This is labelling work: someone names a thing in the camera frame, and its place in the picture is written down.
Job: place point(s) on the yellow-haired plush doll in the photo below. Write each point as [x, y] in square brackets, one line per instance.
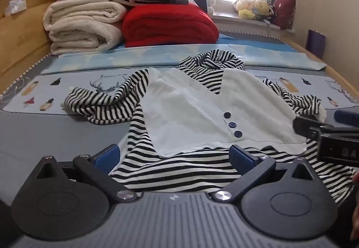
[263, 9]

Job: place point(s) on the printed light blue bedsheet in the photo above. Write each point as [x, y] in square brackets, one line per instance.
[42, 90]

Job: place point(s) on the dark red cushion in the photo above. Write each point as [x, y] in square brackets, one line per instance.
[284, 12]

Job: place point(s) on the tissue pack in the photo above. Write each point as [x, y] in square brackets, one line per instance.
[15, 6]

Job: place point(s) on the light blue folded sheet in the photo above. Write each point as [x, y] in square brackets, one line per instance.
[112, 58]

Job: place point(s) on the striped shirt with white vest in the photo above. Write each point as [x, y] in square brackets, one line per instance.
[182, 107]

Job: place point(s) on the small white plush toy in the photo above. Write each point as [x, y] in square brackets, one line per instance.
[211, 3]

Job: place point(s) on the purple box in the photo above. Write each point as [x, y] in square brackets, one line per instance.
[315, 44]

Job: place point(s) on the windowsill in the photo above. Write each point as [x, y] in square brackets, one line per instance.
[252, 24]

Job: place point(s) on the cream folded blanket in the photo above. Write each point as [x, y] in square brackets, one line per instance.
[84, 26]

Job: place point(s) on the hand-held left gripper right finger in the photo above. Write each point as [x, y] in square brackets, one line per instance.
[242, 158]

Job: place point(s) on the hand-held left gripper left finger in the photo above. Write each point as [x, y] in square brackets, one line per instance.
[108, 156]

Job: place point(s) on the red folded blanket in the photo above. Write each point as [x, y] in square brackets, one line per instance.
[168, 26]

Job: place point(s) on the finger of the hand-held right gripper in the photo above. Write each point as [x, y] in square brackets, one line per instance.
[305, 125]
[347, 117]

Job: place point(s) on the wooden bed frame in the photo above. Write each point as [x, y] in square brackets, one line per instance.
[16, 40]

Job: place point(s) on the yellow and pink plush toy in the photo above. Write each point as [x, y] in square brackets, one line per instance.
[244, 8]

